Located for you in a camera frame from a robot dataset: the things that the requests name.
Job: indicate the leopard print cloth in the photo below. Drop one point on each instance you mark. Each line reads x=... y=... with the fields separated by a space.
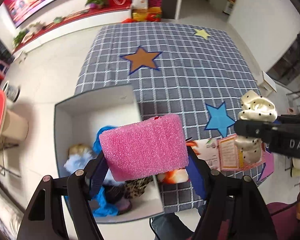
x=138 y=187

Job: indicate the pink netted packet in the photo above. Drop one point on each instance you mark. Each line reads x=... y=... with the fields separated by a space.
x=227 y=155

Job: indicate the person's maroon clothing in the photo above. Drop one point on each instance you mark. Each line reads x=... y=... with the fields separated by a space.
x=277 y=225

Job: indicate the person's blue jeans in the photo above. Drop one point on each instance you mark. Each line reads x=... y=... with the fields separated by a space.
x=175 y=227

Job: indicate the white patterned jar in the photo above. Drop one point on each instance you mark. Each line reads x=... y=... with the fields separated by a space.
x=12 y=91

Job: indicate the light blue fluffy puff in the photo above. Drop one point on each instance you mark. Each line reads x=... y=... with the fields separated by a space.
x=77 y=163

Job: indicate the dark cabinet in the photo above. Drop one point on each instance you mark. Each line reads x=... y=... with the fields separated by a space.
x=292 y=75

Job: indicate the cream dotted satin scrunchie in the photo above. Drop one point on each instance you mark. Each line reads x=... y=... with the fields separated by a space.
x=258 y=107

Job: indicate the pink plush slipper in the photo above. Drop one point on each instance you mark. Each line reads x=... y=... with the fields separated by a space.
x=124 y=206

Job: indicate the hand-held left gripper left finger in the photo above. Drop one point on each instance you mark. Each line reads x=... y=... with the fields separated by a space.
x=98 y=177

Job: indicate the yellow gift box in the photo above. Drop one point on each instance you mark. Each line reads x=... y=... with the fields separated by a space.
x=147 y=14

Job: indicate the pink plastic stool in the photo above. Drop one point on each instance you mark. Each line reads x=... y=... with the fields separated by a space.
x=2 y=67

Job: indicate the pink sponge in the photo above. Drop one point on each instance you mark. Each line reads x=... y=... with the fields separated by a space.
x=145 y=147

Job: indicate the white and orange tissue packet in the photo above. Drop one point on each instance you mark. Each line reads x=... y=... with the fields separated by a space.
x=205 y=152

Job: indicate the grey checked mat with stars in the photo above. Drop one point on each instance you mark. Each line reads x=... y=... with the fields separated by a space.
x=180 y=75

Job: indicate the green potted plant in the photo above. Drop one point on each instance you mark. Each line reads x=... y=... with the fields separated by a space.
x=20 y=38
x=97 y=0

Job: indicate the brown hair scrunchie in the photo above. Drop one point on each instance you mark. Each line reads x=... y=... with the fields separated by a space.
x=115 y=193

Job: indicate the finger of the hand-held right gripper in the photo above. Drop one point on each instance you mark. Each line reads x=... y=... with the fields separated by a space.
x=293 y=118
x=255 y=130

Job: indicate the white storage box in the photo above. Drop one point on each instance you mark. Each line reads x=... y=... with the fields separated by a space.
x=90 y=110

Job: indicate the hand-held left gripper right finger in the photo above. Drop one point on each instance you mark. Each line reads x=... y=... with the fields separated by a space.
x=196 y=177

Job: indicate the blue bubble-textured shower cap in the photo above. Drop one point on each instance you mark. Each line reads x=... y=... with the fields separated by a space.
x=103 y=207
x=103 y=136

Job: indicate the tan fuzzy plush sock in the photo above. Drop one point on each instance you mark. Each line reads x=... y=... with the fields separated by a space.
x=78 y=150

